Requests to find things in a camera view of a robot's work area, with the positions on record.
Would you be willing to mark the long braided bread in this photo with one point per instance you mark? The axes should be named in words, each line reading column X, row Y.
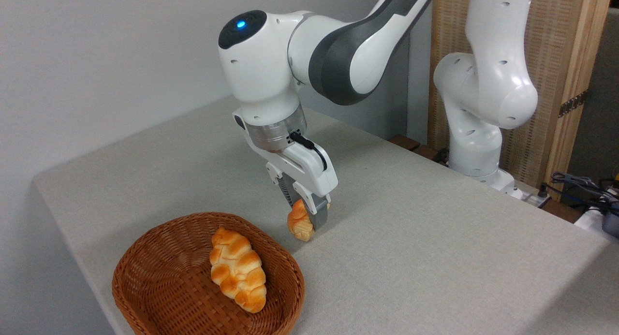
column 237, row 269

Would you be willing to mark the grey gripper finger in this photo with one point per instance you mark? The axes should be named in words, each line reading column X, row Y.
column 319, row 214
column 288, row 192

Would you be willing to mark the metal screen hinge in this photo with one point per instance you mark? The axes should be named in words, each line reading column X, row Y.
column 573, row 103

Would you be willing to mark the round knotted bread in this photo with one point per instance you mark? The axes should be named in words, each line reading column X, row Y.
column 299, row 224

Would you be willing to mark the brown wicker basket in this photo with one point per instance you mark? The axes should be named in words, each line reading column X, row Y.
column 159, row 262

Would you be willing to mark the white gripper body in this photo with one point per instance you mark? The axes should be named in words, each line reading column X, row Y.
column 314, row 173

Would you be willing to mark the wooden woven screen panel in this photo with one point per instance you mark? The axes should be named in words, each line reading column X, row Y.
column 556, row 35

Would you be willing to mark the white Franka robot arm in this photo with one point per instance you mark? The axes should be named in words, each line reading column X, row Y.
column 486, row 83

